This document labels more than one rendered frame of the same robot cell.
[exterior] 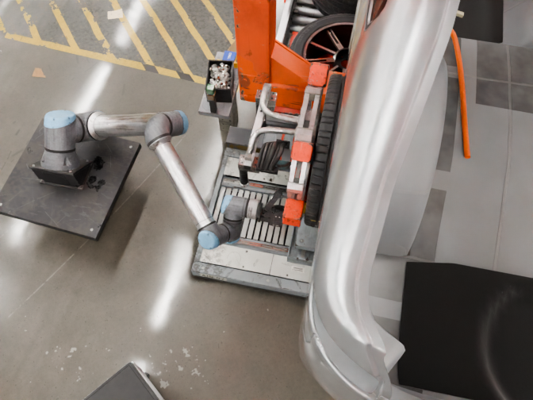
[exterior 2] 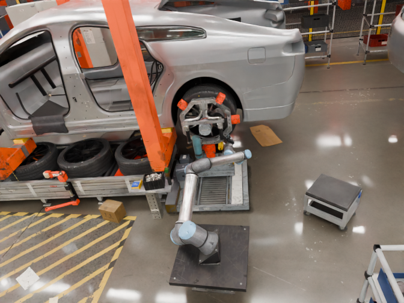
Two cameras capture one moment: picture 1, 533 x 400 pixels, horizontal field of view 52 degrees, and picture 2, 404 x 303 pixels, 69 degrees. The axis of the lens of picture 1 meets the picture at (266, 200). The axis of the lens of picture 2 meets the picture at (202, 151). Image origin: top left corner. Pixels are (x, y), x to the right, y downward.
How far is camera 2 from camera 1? 305 cm
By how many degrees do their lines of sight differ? 60
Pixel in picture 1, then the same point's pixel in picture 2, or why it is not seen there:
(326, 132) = (213, 91)
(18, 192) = (229, 275)
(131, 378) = (312, 189)
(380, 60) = (222, 27)
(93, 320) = (288, 244)
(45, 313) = (294, 269)
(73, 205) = (231, 242)
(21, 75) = not seen: outside the picture
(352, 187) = (260, 30)
